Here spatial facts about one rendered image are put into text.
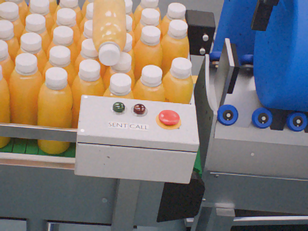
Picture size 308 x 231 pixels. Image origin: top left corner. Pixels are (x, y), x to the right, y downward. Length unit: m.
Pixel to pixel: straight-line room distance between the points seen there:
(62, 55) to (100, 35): 0.08
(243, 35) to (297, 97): 0.53
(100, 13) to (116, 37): 0.07
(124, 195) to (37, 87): 0.26
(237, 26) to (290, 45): 0.56
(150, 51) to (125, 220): 0.35
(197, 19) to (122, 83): 0.42
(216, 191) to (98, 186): 0.34
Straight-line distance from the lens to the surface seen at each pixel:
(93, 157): 1.01
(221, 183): 1.40
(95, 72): 1.13
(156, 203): 1.27
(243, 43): 1.72
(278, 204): 1.54
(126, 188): 1.11
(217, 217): 1.53
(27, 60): 1.15
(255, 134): 1.31
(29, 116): 1.20
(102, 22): 1.16
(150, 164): 1.02
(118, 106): 1.01
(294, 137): 1.33
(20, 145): 1.24
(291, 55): 1.17
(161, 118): 1.00
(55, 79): 1.11
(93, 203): 1.27
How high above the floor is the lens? 1.77
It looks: 41 degrees down
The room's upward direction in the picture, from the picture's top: 10 degrees clockwise
